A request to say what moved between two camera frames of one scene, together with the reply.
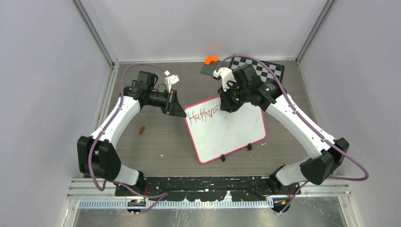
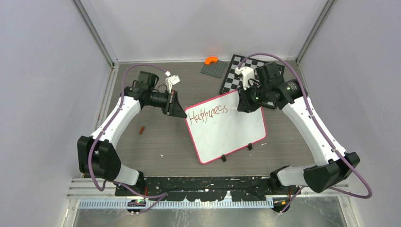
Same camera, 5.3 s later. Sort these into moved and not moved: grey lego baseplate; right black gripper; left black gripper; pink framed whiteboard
Moved: right black gripper
Not moved: grey lego baseplate; left black gripper; pink framed whiteboard
